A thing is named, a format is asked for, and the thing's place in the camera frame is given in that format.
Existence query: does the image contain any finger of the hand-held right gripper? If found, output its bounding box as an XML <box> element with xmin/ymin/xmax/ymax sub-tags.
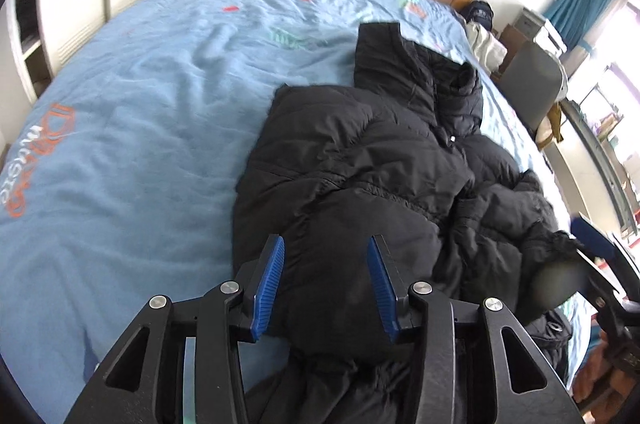
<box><xmin>569</xmin><ymin>245</ymin><xmax>632</xmax><ymax>307</ymax></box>
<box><xmin>573</xmin><ymin>214</ymin><xmax>640</xmax><ymax>287</ymax></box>

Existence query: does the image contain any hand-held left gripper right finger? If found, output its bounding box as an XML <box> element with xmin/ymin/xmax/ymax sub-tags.
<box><xmin>366</xmin><ymin>233</ymin><xmax>584</xmax><ymax>424</ymax></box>

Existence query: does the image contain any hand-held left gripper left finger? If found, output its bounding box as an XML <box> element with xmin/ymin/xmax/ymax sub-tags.
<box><xmin>65</xmin><ymin>234</ymin><xmax>286</xmax><ymax>424</ymax></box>

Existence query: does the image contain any black puffer jacket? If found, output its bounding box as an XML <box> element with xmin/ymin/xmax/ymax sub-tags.
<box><xmin>231</xmin><ymin>21</ymin><xmax>583</xmax><ymax>424</ymax></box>

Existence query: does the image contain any cluttered desk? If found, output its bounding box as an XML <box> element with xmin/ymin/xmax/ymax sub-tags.
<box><xmin>542</xmin><ymin>97</ymin><xmax>640</xmax><ymax>245</ymax></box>

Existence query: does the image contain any window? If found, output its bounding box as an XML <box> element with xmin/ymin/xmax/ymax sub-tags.
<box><xmin>520</xmin><ymin>0</ymin><xmax>640</xmax><ymax>245</ymax></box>

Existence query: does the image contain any grey chair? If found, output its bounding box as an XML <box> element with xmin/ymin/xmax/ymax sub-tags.
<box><xmin>500</xmin><ymin>40</ymin><xmax>568</xmax><ymax>132</ymax></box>

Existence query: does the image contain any blue printed bed sheet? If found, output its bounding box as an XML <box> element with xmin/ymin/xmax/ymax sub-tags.
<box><xmin>0</xmin><ymin>0</ymin><xmax>596</xmax><ymax>424</ymax></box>

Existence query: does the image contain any white printer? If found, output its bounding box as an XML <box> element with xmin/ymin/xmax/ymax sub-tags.
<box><xmin>535</xmin><ymin>20</ymin><xmax>571</xmax><ymax>55</ymax></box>

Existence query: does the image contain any white cloth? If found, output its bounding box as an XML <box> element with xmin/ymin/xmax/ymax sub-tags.
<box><xmin>466</xmin><ymin>22</ymin><xmax>508</xmax><ymax>72</ymax></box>

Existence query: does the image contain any grey metal box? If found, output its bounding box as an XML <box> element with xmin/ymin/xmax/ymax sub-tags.
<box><xmin>515</xmin><ymin>7</ymin><xmax>547</xmax><ymax>41</ymax></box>

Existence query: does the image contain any teal curtain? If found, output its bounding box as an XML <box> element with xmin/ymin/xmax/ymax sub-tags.
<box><xmin>542</xmin><ymin>0</ymin><xmax>618</xmax><ymax>52</ymax></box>

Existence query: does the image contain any dark blue cap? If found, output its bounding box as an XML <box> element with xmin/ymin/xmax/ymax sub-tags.
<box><xmin>461</xmin><ymin>0</ymin><xmax>496</xmax><ymax>30</ymax></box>

